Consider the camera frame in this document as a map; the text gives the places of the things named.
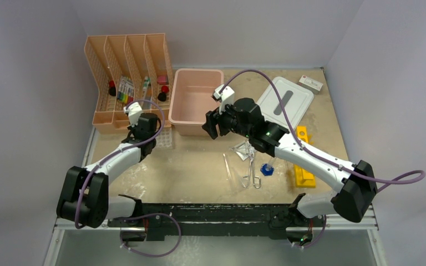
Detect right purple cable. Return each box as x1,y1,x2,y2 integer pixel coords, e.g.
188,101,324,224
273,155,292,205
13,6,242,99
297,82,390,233
218,69,426,193

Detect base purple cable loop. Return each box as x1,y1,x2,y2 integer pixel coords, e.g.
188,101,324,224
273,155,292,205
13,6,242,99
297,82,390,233
119,211,183,258

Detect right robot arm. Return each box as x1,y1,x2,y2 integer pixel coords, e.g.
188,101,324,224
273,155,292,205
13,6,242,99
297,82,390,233
202,98,377,226

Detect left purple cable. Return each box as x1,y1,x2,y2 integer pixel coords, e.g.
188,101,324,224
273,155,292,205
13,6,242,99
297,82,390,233
74,100,166,230

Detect pink box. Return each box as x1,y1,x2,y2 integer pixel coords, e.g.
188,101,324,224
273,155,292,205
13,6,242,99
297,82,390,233
157,75,169,85

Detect clear plastic bag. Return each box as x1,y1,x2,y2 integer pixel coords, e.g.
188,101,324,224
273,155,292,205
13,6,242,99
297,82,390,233
230,141,256,161

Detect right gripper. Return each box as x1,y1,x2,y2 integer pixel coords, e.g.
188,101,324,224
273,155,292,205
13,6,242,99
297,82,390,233
203,99,253,140

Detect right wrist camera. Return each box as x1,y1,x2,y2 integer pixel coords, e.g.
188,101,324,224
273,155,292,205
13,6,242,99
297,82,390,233
212,84,235,114

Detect pink plastic bin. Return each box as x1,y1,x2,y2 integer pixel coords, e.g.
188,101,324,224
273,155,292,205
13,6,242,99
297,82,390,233
169,68,224,136

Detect white plastic lid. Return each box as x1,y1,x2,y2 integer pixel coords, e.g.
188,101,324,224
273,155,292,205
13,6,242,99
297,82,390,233
256,76,314,129

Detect glass stirring rod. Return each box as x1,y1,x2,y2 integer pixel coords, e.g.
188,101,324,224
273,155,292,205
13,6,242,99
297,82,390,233
222,154,232,182

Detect white slide box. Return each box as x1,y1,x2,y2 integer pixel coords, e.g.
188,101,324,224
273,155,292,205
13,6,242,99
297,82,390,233
298,75,323,94

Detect peach desk organizer rack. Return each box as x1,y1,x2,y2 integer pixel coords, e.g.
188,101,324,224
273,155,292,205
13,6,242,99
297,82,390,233
84,33,174,134

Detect yellow test tube rack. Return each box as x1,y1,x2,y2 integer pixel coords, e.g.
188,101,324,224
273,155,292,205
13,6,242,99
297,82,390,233
293,126,316,188

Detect red black bottle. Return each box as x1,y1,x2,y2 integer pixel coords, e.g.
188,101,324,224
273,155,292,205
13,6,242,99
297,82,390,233
109,80,117,97

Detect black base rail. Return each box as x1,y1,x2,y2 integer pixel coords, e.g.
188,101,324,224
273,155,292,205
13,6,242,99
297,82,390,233
108,203,324,245

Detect metal crucible tongs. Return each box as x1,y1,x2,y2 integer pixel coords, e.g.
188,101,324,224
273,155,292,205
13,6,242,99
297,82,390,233
241,149,261,189

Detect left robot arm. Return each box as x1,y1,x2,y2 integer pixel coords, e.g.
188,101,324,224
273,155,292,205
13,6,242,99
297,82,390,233
56,113,163,229

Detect coloured marker pack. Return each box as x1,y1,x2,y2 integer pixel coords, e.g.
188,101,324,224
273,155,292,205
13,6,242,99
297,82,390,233
117,75,135,104

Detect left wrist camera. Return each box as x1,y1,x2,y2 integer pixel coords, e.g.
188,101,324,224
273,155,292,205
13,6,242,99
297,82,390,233
123,102,144,126

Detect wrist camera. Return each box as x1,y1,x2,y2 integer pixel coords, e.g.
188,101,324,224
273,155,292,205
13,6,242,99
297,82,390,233
212,84,235,114
123,102,144,126

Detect green capped tube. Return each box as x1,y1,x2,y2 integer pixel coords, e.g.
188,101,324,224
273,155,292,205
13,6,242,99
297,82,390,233
141,76,150,109

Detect clear acrylic tube rack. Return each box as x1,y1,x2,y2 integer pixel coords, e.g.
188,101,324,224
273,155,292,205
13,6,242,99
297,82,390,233
155,127,174,149

